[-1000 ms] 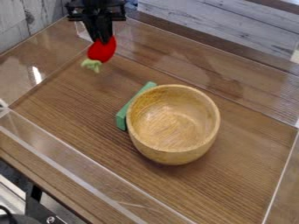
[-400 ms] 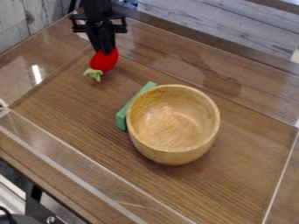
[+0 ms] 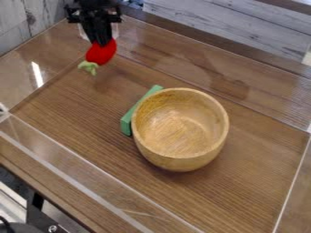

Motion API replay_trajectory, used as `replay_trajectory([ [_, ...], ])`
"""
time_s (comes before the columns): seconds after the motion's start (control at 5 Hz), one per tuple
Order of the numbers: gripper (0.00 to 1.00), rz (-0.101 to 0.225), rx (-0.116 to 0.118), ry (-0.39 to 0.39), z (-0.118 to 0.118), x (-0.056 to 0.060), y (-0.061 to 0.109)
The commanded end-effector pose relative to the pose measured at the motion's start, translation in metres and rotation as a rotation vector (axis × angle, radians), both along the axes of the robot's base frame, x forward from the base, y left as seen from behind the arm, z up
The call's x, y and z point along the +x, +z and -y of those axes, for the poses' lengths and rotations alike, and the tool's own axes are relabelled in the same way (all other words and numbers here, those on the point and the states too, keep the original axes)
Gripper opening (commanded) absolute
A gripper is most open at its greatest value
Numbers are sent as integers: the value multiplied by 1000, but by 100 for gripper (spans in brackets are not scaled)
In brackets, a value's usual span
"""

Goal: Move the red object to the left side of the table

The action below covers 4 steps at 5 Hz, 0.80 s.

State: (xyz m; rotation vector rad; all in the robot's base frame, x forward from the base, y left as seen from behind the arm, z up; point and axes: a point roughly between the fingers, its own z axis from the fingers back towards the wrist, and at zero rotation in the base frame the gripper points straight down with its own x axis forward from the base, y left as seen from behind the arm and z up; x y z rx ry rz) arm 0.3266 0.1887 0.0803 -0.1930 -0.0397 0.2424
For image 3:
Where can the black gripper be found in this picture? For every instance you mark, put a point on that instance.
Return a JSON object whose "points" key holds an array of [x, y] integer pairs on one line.
{"points": [[86, 11]]}

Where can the red plush strawberry toy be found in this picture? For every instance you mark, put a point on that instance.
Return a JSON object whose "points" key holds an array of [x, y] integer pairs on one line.
{"points": [[98, 56]]}

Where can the wooden bowl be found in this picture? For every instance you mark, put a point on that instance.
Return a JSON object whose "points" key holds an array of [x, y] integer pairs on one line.
{"points": [[180, 127]]}

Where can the clear acrylic corner bracket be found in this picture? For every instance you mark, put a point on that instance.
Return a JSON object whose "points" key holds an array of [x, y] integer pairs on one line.
{"points": [[84, 36]]}

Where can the clear acrylic enclosure wall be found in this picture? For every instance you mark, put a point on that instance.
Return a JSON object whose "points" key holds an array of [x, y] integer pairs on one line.
{"points": [[104, 204]]}

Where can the black table leg bracket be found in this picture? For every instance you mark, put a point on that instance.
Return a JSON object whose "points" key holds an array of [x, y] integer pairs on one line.
{"points": [[47, 217]]}

